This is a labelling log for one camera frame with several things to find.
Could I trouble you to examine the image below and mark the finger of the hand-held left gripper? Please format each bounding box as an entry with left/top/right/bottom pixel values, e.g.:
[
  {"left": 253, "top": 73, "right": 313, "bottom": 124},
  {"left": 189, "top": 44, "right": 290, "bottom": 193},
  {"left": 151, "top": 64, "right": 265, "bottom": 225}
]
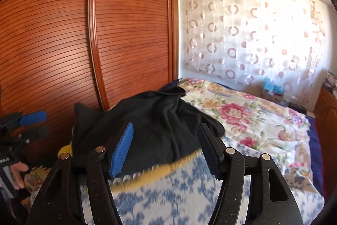
[
  {"left": 25, "top": 125, "right": 51, "bottom": 141},
  {"left": 19, "top": 111, "right": 48, "bottom": 127}
]

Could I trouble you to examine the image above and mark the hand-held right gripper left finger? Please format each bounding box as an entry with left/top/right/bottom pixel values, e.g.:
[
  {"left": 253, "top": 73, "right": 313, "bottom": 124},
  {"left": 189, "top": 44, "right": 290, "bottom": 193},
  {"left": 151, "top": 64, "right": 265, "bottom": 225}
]
[{"left": 26, "top": 122, "right": 134, "bottom": 225}]

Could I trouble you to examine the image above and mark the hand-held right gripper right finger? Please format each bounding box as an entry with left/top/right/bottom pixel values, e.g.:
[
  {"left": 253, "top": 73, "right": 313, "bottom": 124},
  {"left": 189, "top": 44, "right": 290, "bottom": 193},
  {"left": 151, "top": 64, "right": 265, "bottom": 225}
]
[{"left": 197, "top": 123, "right": 301, "bottom": 225}]

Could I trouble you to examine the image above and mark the black printed t-shirt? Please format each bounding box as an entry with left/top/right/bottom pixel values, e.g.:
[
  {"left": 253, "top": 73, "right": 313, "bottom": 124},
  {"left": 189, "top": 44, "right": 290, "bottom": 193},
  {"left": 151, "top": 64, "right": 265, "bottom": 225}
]
[{"left": 71, "top": 86, "right": 225, "bottom": 178}]

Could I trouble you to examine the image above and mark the person's left hand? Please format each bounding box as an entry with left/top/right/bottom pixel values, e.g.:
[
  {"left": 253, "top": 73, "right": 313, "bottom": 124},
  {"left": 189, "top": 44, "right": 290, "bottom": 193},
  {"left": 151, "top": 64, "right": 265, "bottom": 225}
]
[{"left": 9, "top": 162, "right": 29, "bottom": 191}]

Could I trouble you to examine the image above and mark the yellow floral cloth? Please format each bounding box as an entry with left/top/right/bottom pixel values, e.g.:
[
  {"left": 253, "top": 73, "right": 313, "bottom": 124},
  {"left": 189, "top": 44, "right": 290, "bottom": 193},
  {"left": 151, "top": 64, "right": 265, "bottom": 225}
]
[{"left": 22, "top": 166, "right": 53, "bottom": 204}]

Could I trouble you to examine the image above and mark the floral quilt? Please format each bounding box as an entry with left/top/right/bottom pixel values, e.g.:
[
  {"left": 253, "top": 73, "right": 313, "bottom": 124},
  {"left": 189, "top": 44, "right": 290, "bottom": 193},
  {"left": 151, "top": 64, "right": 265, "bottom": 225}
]
[{"left": 176, "top": 78, "right": 312, "bottom": 175}]

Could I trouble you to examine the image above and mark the blue white floral blanket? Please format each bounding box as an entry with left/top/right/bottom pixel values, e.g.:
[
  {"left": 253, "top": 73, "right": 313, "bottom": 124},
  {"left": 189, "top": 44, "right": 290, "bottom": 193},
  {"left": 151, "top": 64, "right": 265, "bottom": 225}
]
[{"left": 56, "top": 144, "right": 324, "bottom": 225}]

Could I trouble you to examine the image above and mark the dark blue garment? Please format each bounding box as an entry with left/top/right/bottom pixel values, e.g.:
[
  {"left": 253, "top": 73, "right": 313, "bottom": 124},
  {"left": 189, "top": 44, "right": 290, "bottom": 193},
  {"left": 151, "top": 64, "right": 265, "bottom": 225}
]
[{"left": 158, "top": 79, "right": 186, "bottom": 95}]

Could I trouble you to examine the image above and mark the wooden slatted wardrobe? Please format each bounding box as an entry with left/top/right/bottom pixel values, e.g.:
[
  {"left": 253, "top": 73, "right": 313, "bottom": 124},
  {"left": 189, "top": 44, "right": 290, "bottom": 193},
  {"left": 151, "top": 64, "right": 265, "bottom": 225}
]
[{"left": 0, "top": 0, "right": 179, "bottom": 165}]

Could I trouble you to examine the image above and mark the small cardboard box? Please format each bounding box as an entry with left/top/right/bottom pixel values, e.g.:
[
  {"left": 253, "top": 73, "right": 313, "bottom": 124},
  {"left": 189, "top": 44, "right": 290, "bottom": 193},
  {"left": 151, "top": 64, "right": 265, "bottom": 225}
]
[{"left": 262, "top": 90, "right": 284, "bottom": 104}]

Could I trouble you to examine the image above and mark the blue packet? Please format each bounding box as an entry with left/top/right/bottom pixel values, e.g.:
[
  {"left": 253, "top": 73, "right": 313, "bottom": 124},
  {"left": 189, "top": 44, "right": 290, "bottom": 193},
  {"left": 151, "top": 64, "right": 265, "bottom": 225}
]
[{"left": 262, "top": 77, "right": 283, "bottom": 95}]

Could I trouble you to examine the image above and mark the navy bed sheet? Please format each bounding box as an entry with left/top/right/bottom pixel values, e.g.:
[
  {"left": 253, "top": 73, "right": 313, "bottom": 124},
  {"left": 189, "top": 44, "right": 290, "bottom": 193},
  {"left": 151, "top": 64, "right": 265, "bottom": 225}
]
[{"left": 303, "top": 112, "right": 324, "bottom": 194}]

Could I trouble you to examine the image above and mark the wooden sideboard cabinet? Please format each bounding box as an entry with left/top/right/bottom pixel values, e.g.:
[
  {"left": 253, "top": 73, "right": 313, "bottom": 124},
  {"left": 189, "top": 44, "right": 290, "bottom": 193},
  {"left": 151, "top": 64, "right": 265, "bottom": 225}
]
[{"left": 313, "top": 86, "right": 333, "bottom": 120}]

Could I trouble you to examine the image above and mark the sheer circle-patterned curtain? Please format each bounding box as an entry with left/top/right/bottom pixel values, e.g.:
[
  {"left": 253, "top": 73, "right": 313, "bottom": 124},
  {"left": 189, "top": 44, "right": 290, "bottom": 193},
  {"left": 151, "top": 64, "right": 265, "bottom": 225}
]
[{"left": 182, "top": 0, "right": 325, "bottom": 88}]

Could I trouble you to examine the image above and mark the pile of papers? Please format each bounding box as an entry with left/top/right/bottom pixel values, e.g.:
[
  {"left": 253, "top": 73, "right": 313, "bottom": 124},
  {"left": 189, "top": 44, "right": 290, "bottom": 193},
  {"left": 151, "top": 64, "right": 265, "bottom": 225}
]
[{"left": 325, "top": 69, "right": 336, "bottom": 91}]

